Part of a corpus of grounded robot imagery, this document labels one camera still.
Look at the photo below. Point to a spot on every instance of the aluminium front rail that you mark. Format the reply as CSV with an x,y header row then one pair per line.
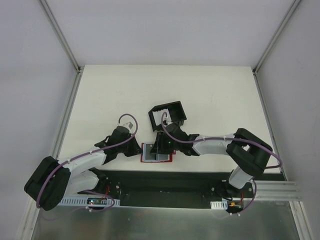
x,y
284,191

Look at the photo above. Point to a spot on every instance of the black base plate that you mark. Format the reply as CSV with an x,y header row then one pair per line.
x,y
160,189

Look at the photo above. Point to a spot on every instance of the right white cable duct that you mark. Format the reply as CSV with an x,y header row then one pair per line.
x,y
219,205

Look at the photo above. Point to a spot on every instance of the black card box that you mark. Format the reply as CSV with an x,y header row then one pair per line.
x,y
172,112

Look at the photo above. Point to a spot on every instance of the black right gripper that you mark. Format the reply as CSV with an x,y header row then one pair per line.
x,y
160,144

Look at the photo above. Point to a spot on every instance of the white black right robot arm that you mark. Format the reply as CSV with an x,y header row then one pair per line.
x,y
250,153

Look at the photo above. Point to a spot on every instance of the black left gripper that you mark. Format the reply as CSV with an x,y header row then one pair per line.
x,y
132,146

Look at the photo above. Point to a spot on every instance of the white cable duct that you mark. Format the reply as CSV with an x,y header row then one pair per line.
x,y
83,201
219,205

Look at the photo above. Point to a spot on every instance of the aluminium frame post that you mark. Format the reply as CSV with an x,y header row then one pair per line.
x,y
295,4
59,34

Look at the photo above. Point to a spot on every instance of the left white cable duct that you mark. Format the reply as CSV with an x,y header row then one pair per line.
x,y
83,201

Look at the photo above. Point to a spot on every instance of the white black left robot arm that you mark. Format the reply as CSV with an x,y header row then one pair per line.
x,y
55,179

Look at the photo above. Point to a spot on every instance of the right aluminium frame post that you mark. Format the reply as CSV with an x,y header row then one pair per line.
x,y
295,4

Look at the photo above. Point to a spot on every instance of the left aluminium frame post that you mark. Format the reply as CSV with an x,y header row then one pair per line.
x,y
59,34

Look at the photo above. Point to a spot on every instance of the red leather card holder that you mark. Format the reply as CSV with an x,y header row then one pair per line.
x,y
148,157

